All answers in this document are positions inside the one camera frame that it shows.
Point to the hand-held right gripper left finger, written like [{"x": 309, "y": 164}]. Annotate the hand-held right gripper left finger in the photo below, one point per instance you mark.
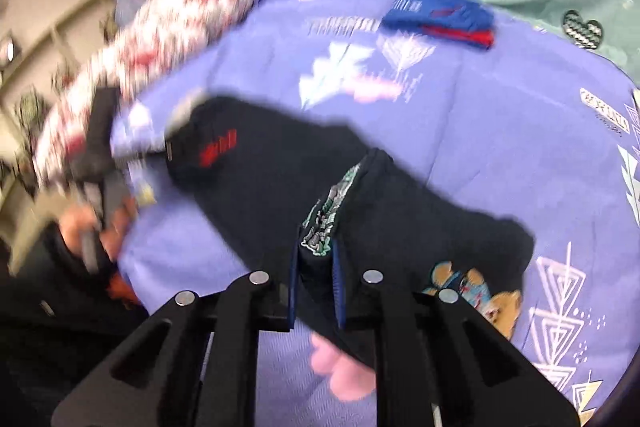
[{"x": 292, "y": 307}]

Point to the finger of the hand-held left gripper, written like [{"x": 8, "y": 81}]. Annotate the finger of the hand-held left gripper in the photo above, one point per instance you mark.
[{"x": 145, "y": 153}]

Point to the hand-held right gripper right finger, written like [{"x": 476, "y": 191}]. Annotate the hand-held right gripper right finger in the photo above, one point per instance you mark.
[{"x": 340, "y": 292}]

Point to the dark navy pants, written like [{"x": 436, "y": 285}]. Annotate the dark navy pants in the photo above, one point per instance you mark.
[{"x": 275, "y": 167}]

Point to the folded blue and red pants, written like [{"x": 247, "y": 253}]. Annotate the folded blue and red pants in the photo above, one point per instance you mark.
[{"x": 440, "y": 14}]

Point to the person's left hand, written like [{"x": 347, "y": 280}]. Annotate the person's left hand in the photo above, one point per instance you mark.
[{"x": 117, "y": 232}]

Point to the floral bolster pillow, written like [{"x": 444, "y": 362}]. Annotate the floral bolster pillow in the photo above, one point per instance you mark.
[{"x": 165, "y": 32}]

